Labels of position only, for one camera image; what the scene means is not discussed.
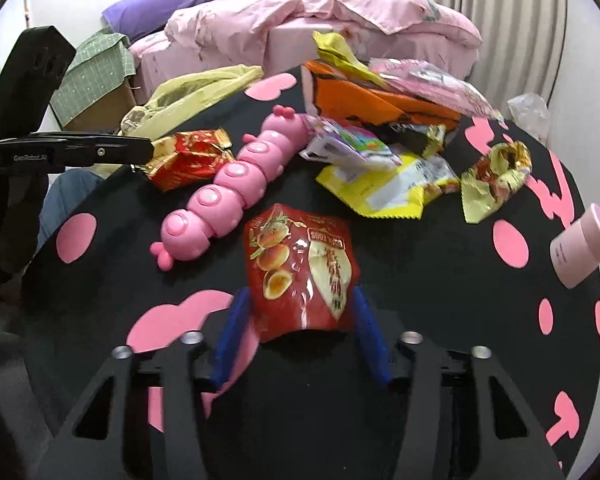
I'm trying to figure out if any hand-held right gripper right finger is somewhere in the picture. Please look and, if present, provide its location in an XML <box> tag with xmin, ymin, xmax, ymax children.
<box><xmin>352</xmin><ymin>287</ymin><xmax>566</xmax><ymax>480</ymax></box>

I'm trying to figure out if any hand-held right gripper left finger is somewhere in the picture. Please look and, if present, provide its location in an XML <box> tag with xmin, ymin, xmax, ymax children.
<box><xmin>35</xmin><ymin>287</ymin><xmax>254</xmax><ymax>480</ymax></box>

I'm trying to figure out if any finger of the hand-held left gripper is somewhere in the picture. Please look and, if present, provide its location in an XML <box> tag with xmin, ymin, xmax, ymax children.
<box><xmin>55</xmin><ymin>131</ymin><xmax>154</xmax><ymax>168</ymax></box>

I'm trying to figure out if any red and gold wrapper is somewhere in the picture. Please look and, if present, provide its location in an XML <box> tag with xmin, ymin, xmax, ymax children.
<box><xmin>146</xmin><ymin>129</ymin><xmax>233</xmax><ymax>193</ymax></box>

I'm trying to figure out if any red peach snack packet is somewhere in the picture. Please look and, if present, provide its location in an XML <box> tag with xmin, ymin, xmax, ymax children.
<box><xmin>245</xmin><ymin>204</ymin><xmax>361</xmax><ymax>344</ymax></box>

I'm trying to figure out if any yellow snack packet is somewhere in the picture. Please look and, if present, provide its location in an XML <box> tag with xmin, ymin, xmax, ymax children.
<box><xmin>315</xmin><ymin>152</ymin><xmax>461</xmax><ymax>220</ymax></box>

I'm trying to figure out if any pink cartoon snack packet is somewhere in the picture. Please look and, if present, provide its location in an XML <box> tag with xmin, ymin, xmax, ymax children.
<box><xmin>300</xmin><ymin>115</ymin><xmax>404</xmax><ymax>171</ymax></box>

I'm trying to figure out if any cardboard box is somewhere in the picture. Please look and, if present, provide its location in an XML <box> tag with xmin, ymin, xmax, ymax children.
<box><xmin>67</xmin><ymin>74</ymin><xmax>146</xmax><ymax>134</ymax></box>

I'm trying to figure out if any person's leg in jeans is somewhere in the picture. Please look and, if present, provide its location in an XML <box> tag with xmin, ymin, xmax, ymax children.
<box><xmin>37</xmin><ymin>169</ymin><xmax>106</xmax><ymax>252</ymax></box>

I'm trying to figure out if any green checked cloth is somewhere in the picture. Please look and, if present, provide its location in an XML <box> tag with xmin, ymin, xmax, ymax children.
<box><xmin>49</xmin><ymin>27</ymin><xmax>137</xmax><ymax>129</ymax></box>

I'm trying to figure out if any black pink-patterned tablecloth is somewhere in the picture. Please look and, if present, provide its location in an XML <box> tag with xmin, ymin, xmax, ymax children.
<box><xmin>25</xmin><ymin>62</ymin><xmax>600</xmax><ymax>480</ymax></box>

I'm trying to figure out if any yellow-green plastic bag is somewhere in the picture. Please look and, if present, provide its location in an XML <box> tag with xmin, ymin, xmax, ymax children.
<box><xmin>119</xmin><ymin>65</ymin><xmax>264</xmax><ymax>143</ymax></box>

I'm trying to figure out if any pink caterpillar toy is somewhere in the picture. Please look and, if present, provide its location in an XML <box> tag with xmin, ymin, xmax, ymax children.
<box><xmin>150</xmin><ymin>105</ymin><xmax>314</xmax><ymax>272</ymax></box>

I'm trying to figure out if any purple pillow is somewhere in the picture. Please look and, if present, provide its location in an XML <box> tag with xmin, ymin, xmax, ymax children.
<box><xmin>101</xmin><ymin>0</ymin><xmax>238</xmax><ymax>44</ymax></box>

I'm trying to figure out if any black and gold wrapper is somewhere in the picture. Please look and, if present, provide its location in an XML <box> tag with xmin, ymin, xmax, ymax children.
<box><xmin>387</xmin><ymin>122</ymin><xmax>448</xmax><ymax>159</ymax></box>

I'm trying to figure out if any crumpled gold wrapper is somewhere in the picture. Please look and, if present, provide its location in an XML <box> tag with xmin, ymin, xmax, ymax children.
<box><xmin>460</xmin><ymin>141</ymin><xmax>534</xmax><ymax>224</ymax></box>

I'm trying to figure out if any pink bed mattress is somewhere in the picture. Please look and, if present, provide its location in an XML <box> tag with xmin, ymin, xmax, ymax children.
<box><xmin>129</xmin><ymin>17</ymin><xmax>481</xmax><ymax>105</ymax></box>

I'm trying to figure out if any pink floral quilt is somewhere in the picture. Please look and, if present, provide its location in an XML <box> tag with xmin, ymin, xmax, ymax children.
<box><xmin>164</xmin><ymin>0</ymin><xmax>483</xmax><ymax>69</ymax></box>

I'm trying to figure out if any pink cylinder box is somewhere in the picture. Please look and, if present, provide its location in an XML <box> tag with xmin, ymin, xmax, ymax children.
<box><xmin>549</xmin><ymin>204</ymin><xmax>600</xmax><ymax>290</ymax></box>

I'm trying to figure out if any orange snack packet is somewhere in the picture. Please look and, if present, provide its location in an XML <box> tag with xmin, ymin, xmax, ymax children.
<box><xmin>302</xmin><ymin>60</ymin><xmax>461</xmax><ymax>129</ymax></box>

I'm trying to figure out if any pale pink packet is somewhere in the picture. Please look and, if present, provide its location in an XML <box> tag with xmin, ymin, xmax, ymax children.
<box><xmin>369</xmin><ymin>57</ymin><xmax>504</xmax><ymax>121</ymax></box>

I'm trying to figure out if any clear plastic bag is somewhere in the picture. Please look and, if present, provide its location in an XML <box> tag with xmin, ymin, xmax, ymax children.
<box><xmin>507</xmin><ymin>92</ymin><xmax>551</xmax><ymax>144</ymax></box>

